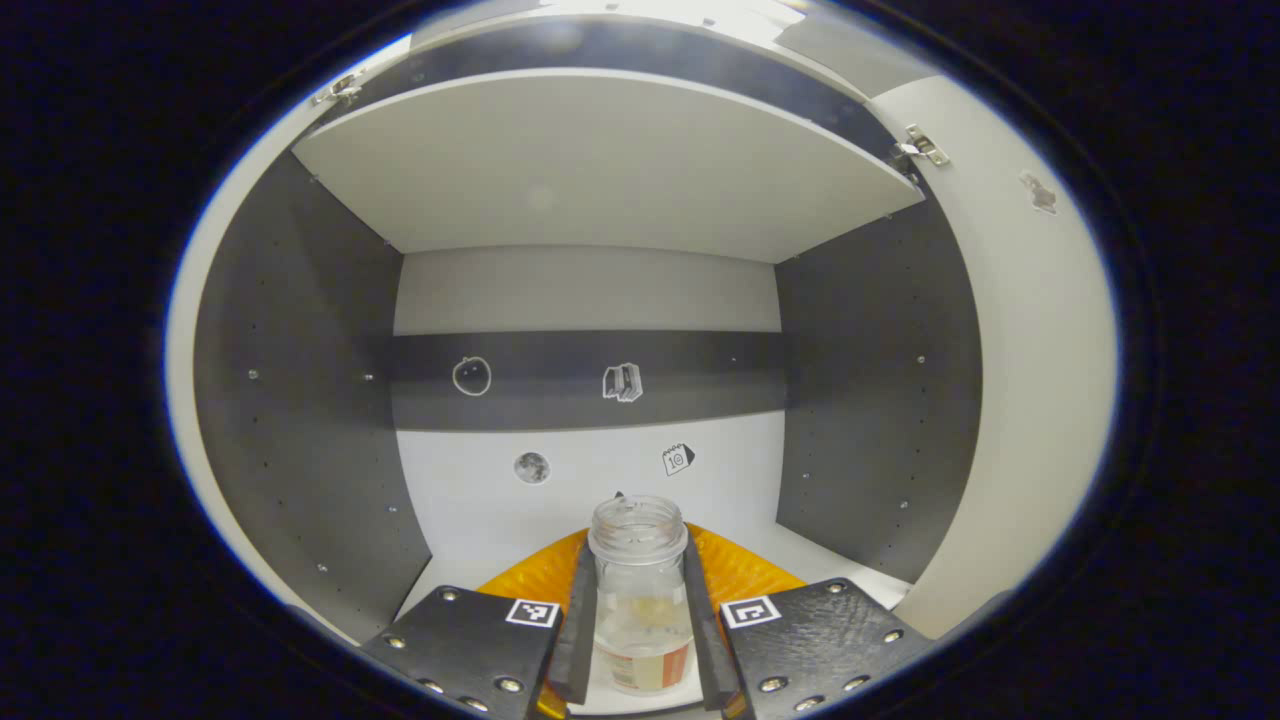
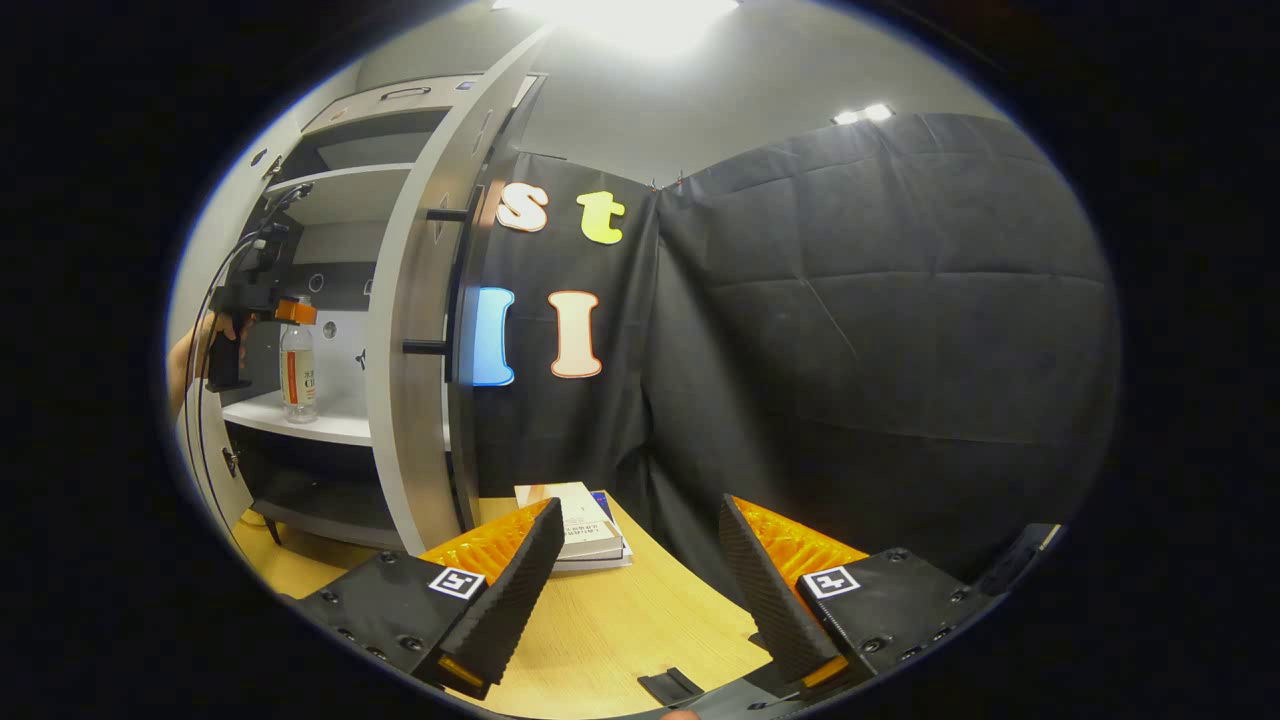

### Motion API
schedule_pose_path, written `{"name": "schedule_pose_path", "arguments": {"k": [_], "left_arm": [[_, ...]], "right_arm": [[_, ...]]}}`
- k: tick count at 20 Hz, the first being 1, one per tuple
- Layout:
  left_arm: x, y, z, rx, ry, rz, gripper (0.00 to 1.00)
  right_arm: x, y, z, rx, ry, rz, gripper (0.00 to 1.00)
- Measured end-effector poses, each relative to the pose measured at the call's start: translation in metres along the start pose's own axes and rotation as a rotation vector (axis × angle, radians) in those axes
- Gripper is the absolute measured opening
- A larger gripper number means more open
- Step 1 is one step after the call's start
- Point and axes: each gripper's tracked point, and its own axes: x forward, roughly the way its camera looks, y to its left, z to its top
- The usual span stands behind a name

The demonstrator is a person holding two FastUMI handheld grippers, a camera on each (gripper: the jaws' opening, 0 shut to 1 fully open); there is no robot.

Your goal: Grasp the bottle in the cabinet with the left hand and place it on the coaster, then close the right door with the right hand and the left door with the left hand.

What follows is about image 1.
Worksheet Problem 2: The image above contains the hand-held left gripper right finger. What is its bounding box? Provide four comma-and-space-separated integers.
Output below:
683, 522, 936, 720

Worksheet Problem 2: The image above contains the metal door hinge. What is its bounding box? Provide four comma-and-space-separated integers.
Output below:
893, 123, 951, 169
310, 70, 366, 106

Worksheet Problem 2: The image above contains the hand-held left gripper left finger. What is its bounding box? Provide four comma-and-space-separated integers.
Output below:
358, 528, 601, 720

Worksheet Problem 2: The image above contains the grey and white cabinet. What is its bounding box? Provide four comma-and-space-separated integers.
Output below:
190, 0, 986, 716

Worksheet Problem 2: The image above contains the clear glass bottle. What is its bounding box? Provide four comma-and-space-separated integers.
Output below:
587, 495, 696, 696

